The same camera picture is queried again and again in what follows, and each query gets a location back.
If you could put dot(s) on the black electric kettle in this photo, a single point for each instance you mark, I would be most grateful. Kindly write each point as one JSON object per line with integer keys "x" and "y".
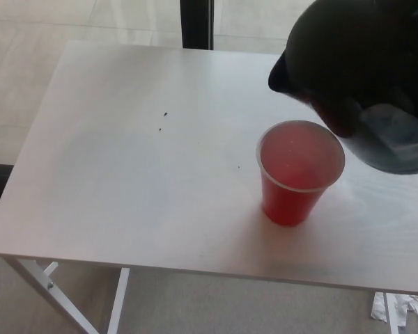
{"x": 341, "y": 52}

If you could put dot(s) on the red plastic cup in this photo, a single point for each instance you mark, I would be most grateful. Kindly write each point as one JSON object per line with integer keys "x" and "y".
{"x": 287, "y": 207}

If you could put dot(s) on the white metal table leg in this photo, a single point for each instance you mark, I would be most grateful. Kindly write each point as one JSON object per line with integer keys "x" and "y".
{"x": 390, "y": 313}

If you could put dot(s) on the crumpled white paper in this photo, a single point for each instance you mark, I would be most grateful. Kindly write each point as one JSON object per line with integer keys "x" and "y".
{"x": 409, "y": 309}

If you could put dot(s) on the black vertical post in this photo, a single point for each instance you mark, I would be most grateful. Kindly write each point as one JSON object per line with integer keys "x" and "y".
{"x": 196, "y": 22}

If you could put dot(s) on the white metal table leg frame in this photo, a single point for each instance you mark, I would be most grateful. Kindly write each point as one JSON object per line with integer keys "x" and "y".
{"x": 38, "y": 282}

